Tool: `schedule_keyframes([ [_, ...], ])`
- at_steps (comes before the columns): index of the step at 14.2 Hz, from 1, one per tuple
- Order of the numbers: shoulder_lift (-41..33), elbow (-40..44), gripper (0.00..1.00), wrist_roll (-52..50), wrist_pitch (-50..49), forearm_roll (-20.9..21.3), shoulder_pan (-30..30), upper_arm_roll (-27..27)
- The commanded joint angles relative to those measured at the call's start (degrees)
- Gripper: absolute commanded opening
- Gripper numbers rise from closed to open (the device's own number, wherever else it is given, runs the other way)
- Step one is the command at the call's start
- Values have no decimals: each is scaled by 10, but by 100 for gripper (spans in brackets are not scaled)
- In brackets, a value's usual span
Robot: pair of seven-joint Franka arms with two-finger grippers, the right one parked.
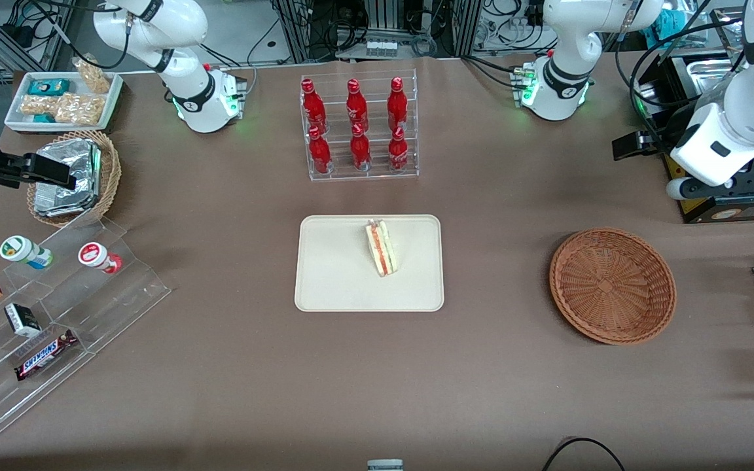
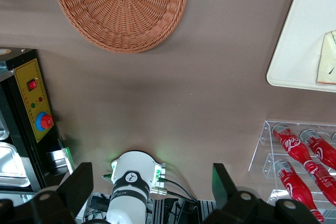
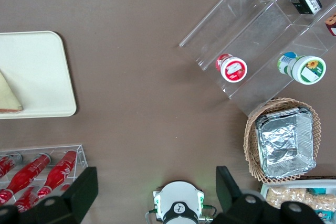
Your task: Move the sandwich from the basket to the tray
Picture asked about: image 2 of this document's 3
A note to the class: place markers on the black power adapter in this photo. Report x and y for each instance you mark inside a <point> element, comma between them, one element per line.
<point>98,202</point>

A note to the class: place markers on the triangular sandwich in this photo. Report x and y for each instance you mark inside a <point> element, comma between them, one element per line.
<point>328,61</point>

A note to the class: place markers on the red cola bottle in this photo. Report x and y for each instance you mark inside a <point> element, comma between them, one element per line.
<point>321,151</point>
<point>290,144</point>
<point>326,184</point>
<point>294,187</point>

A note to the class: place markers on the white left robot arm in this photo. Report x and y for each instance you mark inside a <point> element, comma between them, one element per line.
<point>128,197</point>

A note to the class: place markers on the round brown wicker basket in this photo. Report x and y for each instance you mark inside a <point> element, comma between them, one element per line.
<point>120,9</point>

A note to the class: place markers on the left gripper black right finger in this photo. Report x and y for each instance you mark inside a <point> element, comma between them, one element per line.
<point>236,208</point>

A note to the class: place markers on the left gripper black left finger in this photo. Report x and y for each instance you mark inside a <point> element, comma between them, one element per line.
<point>65,197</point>

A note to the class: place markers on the clear acrylic bottle rack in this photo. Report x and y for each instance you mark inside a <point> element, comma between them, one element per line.
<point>265,145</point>

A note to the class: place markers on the steel food pan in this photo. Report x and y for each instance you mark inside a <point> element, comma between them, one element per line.
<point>10,166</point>
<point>3,125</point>

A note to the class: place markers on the cream plastic tray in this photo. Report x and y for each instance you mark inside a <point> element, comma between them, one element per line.
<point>296,51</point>

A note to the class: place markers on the black food warmer cabinet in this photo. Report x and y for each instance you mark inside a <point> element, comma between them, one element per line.
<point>29,98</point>

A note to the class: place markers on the black box with green light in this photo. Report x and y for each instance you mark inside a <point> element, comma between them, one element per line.
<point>56,159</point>

